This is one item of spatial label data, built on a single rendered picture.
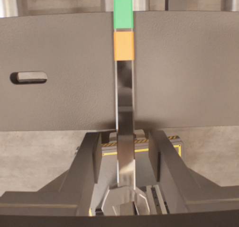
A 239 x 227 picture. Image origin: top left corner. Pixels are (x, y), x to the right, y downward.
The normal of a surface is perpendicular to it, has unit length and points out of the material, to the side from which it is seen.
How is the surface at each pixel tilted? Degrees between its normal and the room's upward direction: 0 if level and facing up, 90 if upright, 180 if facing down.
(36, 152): 0
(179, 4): 0
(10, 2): 48
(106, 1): 42
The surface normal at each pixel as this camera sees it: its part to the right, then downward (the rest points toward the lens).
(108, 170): 0.00, 0.25
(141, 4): 0.60, 0.18
